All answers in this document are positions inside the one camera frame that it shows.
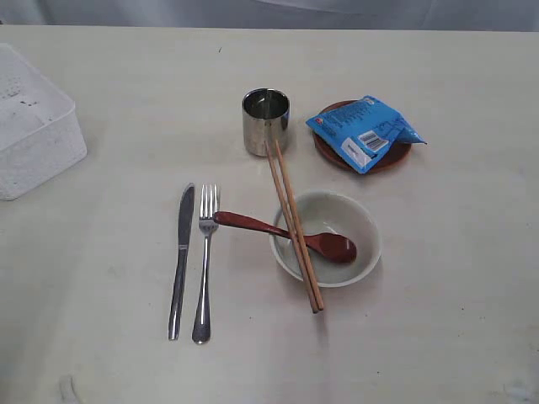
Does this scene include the speckled grey ceramic bowl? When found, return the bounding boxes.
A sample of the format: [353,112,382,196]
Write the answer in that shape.
[270,191,383,290]

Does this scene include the brown wooden spoon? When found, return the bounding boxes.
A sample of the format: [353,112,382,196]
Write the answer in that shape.
[213,211,357,263]

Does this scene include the silver table knife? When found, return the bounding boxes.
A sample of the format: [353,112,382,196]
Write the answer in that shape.
[168,183,195,341]

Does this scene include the blue snack packet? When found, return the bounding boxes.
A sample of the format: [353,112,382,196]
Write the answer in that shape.
[307,95,425,174]

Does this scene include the brown wooden chopsticks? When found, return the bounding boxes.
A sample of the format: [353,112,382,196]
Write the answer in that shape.
[264,143,320,313]

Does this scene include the brown plate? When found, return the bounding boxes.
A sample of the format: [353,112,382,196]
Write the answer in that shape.
[311,99,412,174]

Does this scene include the silver fork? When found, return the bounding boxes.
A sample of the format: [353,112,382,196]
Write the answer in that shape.
[192,184,220,344]

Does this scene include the white perforated plastic basket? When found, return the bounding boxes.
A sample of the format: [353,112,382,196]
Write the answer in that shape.
[1,43,87,201]

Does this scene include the steel cup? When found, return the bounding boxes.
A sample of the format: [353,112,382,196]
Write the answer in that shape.
[242,88,291,157]

